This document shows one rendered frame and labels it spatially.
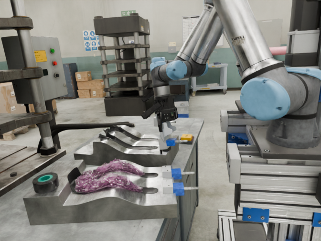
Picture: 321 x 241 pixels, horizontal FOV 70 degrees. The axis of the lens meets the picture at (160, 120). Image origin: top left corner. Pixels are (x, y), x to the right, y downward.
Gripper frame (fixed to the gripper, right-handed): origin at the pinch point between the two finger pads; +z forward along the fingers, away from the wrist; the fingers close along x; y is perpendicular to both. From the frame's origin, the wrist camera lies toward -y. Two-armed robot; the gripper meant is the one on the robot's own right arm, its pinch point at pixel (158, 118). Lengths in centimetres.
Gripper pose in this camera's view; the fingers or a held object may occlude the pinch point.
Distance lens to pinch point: 138.7
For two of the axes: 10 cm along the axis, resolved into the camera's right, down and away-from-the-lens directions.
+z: 0.6, 9.6, 2.9
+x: 2.9, -2.9, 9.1
